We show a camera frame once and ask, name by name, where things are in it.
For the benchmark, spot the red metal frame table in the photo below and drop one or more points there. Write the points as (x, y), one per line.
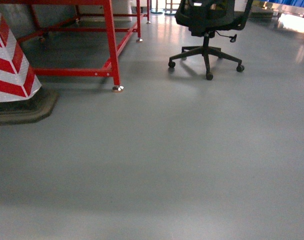
(116, 37)

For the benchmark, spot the black office chair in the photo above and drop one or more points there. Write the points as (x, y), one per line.
(205, 18)

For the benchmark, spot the red white traffic cone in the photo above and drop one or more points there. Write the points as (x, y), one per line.
(23, 100)

